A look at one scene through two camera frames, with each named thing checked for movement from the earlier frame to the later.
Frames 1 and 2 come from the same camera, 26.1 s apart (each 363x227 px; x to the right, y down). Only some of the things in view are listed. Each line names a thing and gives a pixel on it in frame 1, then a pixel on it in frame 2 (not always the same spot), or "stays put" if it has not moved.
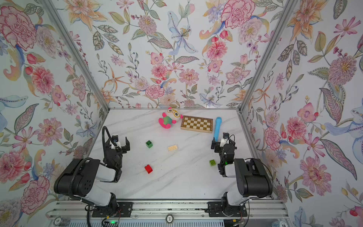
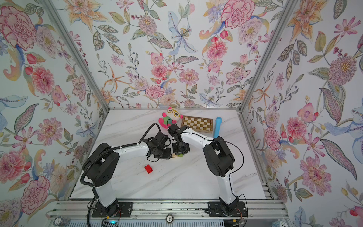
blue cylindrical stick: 217,126 stays put
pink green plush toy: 171,116 stays put
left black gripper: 127,144 to 168,155
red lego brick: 148,169 stays put
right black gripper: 233,145 to 174,145
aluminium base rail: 82,210 stays put
